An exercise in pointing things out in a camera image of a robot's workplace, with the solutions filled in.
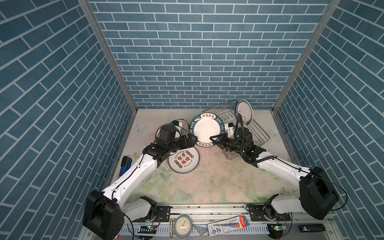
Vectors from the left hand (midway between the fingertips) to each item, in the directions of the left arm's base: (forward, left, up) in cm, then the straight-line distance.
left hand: (192, 139), depth 78 cm
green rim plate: (+7, -1, +1) cm, 7 cm away
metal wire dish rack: (+40, -27, -19) cm, 52 cm away
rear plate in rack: (+30, -36, -6) cm, 47 cm away
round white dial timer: (-36, +4, -16) cm, 40 cm away
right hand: (+1, -9, +1) cm, 9 cm away
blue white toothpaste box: (-36, -17, -19) cm, 44 cm away
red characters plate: (-3, +5, -19) cm, 20 cm away
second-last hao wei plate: (+7, -7, +2) cm, 10 cm away
